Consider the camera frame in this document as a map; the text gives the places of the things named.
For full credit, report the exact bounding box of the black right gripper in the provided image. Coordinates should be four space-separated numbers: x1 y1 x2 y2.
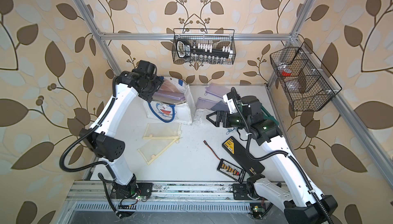
208 110 251 130

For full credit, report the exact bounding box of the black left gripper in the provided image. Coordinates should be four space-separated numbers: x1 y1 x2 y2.
139 73 164 102

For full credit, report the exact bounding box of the blue-grey mesh pouch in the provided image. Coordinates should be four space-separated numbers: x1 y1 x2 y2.
210 101 229 111

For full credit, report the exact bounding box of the pink mesh pouch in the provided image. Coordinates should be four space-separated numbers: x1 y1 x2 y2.
159 79 183 93

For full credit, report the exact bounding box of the yellow mesh pouch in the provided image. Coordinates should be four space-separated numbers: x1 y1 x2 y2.
137 138 179 165
142 122 181 140

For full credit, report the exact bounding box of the purple mesh pouch pile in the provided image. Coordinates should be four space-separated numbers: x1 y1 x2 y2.
152 90 186 104

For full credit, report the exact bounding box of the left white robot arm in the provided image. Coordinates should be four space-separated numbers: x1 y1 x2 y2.
59 60 164 218

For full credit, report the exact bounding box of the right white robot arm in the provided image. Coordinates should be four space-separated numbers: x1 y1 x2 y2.
206 87 338 224

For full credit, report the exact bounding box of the purple mesh pouch near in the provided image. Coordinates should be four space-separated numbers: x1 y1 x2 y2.
195 98 218 110

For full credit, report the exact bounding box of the purple mesh pouch far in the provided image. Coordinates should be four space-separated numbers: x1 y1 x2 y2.
205 83 231 99

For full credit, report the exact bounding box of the white Doraemon canvas bag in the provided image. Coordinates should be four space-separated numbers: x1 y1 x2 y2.
143 77 196 125

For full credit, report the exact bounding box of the green plastic tool case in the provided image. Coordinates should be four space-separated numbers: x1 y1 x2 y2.
261 104 279 126

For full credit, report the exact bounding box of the black charger board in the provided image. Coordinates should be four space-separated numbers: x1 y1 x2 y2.
203 140 246 183

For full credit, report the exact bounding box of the black box yellow label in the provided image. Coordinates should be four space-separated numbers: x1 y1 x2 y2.
222 136 265 177

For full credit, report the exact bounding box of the black wire basket back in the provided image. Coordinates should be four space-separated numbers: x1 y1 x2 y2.
172 28 236 65

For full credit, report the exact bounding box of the black wire basket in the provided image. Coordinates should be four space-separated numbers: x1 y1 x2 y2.
270 42 342 111
172 28 236 65

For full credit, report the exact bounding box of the black wire basket right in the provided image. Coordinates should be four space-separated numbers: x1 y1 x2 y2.
270 42 342 111

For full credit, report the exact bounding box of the aluminium frame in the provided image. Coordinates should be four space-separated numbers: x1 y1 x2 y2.
80 0 393 224

